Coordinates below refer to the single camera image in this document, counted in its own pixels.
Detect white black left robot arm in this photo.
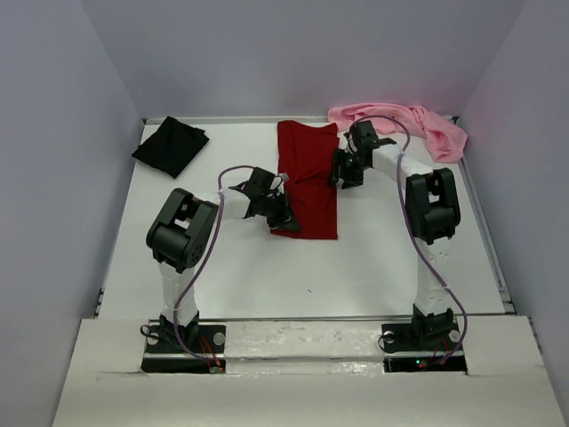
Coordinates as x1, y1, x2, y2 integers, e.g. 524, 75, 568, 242
146, 165, 301, 358

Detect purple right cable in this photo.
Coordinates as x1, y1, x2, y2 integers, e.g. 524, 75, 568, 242
350, 116, 469, 366

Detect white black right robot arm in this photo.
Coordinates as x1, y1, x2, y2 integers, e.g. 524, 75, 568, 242
330, 117, 461, 354

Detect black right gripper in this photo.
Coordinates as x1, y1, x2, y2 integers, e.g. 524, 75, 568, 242
327, 148, 369, 189

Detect black folded t shirt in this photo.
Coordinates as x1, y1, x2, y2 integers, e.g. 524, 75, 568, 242
132, 117, 210, 179

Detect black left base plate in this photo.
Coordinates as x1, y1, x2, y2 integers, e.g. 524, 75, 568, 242
140, 322, 227, 375

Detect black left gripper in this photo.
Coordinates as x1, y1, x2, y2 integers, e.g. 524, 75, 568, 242
258, 191, 299, 233

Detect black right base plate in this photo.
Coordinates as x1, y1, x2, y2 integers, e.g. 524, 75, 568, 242
378, 323, 468, 374

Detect pink t shirt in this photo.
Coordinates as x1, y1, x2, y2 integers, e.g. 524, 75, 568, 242
327, 102, 468, 164

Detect red t shirt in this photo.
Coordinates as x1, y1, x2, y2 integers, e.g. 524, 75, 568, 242
272, 120, 339, 240

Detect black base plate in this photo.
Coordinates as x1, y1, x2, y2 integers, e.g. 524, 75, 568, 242
378, 323, 468, 374
140, 322, 227, 375

